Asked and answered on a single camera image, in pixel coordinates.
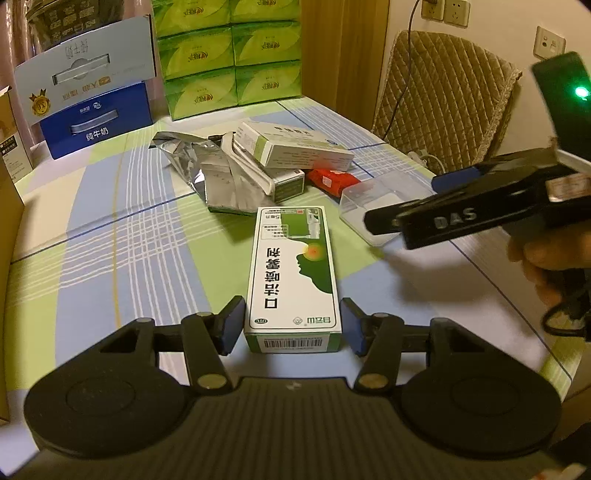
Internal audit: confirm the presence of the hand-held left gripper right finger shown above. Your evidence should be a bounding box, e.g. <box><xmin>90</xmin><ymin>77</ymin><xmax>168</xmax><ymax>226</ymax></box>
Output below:
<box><xmin>339</xmin><ymin>298</ymin><xmax>486</xmax><ymax>394</ymax></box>

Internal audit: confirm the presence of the white medicine box green end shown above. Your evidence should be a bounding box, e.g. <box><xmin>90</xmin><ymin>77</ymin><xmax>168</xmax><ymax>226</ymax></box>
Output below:
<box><xmin>236</xmin><ymin>121</ymin><xmax>355</xmax><ymax>171</ymax></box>

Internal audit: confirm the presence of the dark blue milk carton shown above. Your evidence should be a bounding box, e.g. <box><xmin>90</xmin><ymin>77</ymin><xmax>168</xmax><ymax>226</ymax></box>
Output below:
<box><xmin>39</xmin><ymin>80</ymin><xmax>154</xmax><ymax>160</ymax></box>

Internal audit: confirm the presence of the person's right hand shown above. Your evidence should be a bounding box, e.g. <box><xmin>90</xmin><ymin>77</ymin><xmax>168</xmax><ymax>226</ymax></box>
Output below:
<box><xmin>506</xmin><ymin>225</ymin><xmax>591</xmax><ymax>311</ymax></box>

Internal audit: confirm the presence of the plaid tablecloth desktop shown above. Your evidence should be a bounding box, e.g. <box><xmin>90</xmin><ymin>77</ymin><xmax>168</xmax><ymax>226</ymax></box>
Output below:
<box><xmin>0</xmin><ymin>95</ymin><xmax>591</xmax><ymax>435</ymax></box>

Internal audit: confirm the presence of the red packet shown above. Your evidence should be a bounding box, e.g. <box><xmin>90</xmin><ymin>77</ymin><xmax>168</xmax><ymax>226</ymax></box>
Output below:
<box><xmin>307</xmin><ymin>168</ymin><xmax>359</xmax><ymax>199</ymax></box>

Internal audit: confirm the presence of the white cable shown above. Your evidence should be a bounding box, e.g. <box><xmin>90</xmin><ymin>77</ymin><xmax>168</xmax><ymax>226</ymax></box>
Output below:
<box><xmin>406</xmin><ymin>149</ymin><xmax>447</xmax><ymax>172</ymax></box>

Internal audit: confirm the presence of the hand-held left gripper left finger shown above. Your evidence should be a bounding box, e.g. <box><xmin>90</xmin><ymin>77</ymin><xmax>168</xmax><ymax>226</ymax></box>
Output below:
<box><xmin>99</xmin><ymin>295</ymin><xmax>246</xmax><ymax>394</ymax></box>

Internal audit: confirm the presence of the clear plastic box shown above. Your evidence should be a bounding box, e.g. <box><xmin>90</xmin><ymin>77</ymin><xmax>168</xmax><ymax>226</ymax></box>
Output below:
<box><xmin>338</xmin><ymin>172</ymin><xmax>437</xmax><ymax>248</ymax></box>

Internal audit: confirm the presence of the wooden door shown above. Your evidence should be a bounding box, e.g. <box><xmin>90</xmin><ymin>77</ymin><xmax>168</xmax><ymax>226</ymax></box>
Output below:
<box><xmin>299</xmin><ymin>0</ymin><xmax>389</xmax><ymax>136</ymax></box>

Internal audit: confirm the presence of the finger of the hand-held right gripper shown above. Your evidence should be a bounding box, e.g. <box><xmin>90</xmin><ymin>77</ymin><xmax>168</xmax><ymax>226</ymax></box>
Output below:
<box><xmin>433</xmin><ymin>148</ymin><xmax>556</xmax><ymax>195</ymax></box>
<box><xmin>364</xmin><ymin>171</ymin><xmax>550</xmax><ymax>250</ymax></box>

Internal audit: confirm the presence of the black power cable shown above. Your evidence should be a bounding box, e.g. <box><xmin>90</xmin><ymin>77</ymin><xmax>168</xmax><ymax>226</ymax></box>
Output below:
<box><xmin>386</xmin><ymin>0</ymin><xmax>435</xmax><ymax>136</ymax></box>

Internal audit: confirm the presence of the stack of green tissue packs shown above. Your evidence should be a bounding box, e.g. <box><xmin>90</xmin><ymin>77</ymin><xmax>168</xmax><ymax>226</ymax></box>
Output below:
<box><xmin>152</xmin><ymin>0</ymin><xmax>304</xmax><ymax>122</ymax></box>

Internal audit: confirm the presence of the light blue milk carton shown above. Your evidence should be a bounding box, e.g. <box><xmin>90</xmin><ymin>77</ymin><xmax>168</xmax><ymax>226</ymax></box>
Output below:
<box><xmin>14</xmin><ymin>15</ymin><xmax>158</xmax><ymax>127</ymax></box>

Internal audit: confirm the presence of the beige box with black label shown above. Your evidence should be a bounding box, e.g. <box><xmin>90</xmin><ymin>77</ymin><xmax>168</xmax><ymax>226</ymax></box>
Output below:
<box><xmin>0</xmin><ymin>85</ymin><xmax>36</xmax><ymax>186</ymax></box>

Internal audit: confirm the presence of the white plastic spoon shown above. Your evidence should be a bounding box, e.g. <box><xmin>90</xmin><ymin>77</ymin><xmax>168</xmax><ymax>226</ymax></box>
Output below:
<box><xmin>221</xmin><ymin>131</ymin><xmax>274</xmax><ymax>195</ymax></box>

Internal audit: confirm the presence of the silver foil bag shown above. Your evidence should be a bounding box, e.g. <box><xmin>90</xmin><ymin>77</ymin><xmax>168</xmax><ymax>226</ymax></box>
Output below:
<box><xmin>150</xmin><ymin>131</ymin><xmax>274</xmax><ymax>214</ymax></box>

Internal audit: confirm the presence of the green and white medicine box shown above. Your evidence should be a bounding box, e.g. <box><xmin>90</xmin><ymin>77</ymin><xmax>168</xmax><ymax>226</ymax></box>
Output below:
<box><xmin>243</xmin><ymin>206</ymin><xmax>343</xmax><ymax>354</ymax></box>

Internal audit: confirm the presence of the quilted tan chair cushion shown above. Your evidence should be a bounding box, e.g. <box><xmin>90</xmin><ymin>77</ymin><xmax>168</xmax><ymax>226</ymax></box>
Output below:
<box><xmin>370</xmin><ymin>30</ymin><xmax>523</xmax><ymax>172</ymax></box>

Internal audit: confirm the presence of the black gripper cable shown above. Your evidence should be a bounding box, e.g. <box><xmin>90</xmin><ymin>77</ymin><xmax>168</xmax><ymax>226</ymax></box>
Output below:
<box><xmin>542</xmin><ymin>285</ymin><xmax>591</xmax><ymax>343</ymax></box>

